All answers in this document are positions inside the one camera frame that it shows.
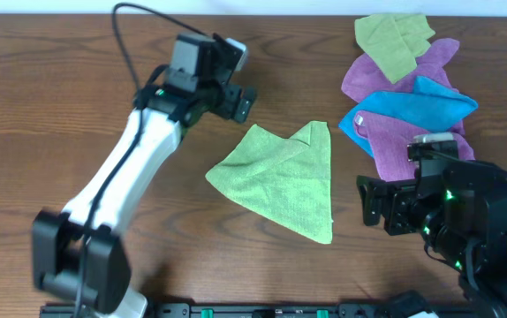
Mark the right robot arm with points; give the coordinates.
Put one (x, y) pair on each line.
(459, 207)

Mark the olive green cloth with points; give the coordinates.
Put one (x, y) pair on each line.
(394, 41)

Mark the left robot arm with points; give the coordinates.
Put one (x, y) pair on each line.
(78, 254)

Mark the upper purple cloth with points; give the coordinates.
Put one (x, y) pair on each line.
(364, 77)

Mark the blue cloth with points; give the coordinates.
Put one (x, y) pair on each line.
(430, 106)

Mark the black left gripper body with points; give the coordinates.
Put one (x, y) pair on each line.
(223, 95)

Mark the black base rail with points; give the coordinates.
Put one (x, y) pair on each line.
(187, 311)

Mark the lower purple cloth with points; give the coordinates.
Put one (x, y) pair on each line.
(389, 137)

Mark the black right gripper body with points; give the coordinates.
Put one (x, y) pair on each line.
(406, 215)

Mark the light green cloth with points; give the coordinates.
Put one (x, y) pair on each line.
(287, 180)

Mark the purple cloth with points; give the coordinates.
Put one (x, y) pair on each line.
(389, 137)
(364, 77)

